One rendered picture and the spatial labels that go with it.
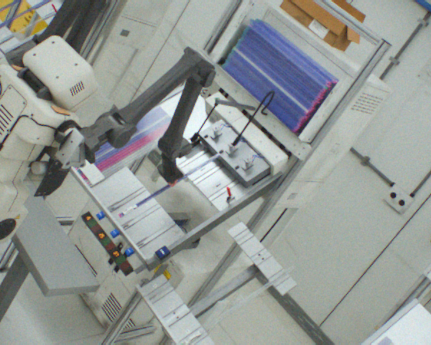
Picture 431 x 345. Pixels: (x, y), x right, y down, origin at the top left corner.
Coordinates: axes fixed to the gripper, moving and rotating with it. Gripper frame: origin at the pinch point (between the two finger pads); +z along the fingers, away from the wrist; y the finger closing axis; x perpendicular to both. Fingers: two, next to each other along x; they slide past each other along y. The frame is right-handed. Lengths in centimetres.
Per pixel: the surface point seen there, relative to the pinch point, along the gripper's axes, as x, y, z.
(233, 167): -27.3, -6.9, 4.0
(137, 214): 16.6, 2.6, 10.7
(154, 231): 15.6, -8.8, 10.8
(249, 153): -37.5, -5.1, 3.8
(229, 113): -43.8, 17.1, 1.5
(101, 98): -30, 128, 74
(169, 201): -14, 30, 60
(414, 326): -37, -102, 9
